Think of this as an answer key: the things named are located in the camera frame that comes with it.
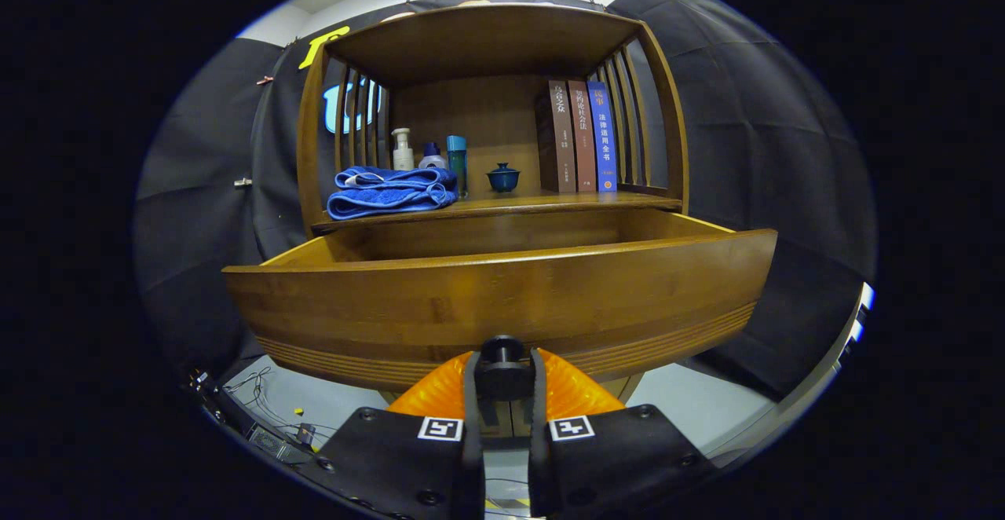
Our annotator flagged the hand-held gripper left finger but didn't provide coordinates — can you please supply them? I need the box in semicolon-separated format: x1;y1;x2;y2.
314;350;486;520

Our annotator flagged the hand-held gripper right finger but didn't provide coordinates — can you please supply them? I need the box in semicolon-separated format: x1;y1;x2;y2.
528;347;719;520

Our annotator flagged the wooden countertop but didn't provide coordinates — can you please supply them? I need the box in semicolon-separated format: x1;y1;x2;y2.
312;190;682;234

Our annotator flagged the wooden cabinet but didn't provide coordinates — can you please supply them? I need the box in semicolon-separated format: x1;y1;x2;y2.
297;3;690;438

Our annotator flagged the black floor device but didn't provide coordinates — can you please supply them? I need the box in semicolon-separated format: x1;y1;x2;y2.
246;423;312;466

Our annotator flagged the blue folded towel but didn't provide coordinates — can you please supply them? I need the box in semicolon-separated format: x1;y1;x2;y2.
327;165;459;221

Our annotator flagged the blue lidded teacup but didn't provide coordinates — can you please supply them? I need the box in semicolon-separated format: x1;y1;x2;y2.
486;163;521;193

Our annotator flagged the teal slim bottle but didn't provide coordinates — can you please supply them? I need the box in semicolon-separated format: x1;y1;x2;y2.
447;135;469;199

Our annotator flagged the white pump bottle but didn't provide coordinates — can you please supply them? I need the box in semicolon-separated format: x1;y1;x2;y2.
391;127;415;171

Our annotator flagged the dark brown book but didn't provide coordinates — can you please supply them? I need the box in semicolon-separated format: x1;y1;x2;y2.
535;80;578;194

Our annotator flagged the reddish brown book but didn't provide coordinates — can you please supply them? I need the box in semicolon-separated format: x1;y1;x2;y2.
567;80;598;193

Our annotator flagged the blue book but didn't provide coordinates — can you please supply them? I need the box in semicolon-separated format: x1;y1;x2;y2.
587;81;619;192

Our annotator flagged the thin floor cable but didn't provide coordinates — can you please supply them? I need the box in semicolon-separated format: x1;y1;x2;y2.
224;367;338;442

